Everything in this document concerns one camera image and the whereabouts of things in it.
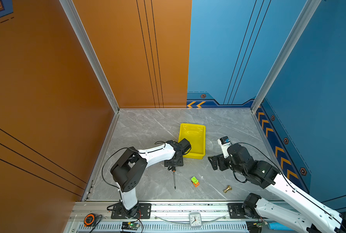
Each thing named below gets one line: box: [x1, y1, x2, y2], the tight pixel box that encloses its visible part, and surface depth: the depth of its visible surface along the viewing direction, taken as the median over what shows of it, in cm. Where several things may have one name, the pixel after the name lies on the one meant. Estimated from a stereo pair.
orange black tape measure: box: [83, 213, 96, 227], surface depth 71 cm
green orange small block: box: [190, 176, 200, 188], surface depth 82 cm
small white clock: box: [188, 212, 202, 228], surface depth 71 cm
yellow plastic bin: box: [177, 123, 207, 160], surface depth 103 cm
